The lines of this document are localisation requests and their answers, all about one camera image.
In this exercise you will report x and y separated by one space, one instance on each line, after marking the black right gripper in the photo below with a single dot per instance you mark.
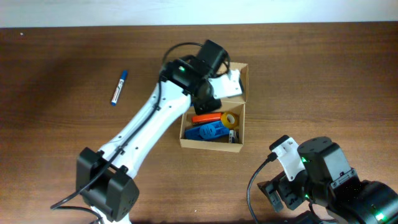
277 191

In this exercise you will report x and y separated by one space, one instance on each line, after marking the small white blue box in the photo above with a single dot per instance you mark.
233 136

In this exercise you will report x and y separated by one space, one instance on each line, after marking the yellow tape roll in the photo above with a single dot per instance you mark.
230 120

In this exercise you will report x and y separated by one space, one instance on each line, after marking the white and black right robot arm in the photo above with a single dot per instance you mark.
317 171

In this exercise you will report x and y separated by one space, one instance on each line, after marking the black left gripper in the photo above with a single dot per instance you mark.
208 104

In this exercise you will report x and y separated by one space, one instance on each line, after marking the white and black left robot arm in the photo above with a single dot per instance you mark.
105 178

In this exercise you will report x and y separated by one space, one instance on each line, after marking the blue whiteboard marker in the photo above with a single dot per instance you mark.
119 87

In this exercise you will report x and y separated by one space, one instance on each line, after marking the orange stapler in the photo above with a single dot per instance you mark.
206 118

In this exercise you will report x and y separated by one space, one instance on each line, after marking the brown cardboard box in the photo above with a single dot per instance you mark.
236 105

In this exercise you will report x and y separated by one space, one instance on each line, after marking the blue plastic case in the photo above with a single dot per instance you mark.
207 132

